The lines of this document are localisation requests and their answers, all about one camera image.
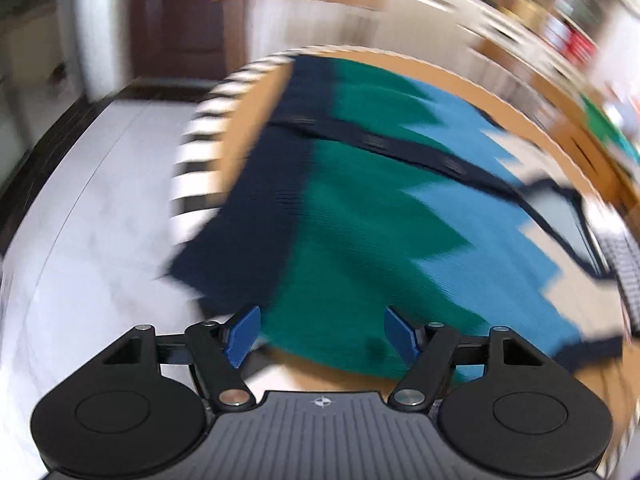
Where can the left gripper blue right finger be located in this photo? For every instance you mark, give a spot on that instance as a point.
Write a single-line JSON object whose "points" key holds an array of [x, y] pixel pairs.
{"points": [[428, 351]]}

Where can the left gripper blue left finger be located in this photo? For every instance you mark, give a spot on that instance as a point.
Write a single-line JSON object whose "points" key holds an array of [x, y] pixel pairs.
{"points": [[217, 351]]}

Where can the blue green knit cardigan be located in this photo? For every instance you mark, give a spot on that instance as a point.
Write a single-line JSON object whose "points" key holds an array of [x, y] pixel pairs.
{"points": [[367, 191]]}

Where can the striped white folded shirt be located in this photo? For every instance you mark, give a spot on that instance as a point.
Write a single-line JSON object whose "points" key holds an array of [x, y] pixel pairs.
{"points": [[622, 254]]}

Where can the wooden drawer cabinet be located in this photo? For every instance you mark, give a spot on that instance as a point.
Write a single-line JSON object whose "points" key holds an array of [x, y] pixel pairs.
{"points": [[571, 130]]}

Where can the green plastic basket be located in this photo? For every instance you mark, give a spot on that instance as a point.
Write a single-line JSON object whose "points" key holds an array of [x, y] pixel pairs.
{"points": [[605, 131]]}

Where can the dark brown door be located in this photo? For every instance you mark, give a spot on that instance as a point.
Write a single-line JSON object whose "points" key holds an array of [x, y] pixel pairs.
{"points": [[176, 39]]}

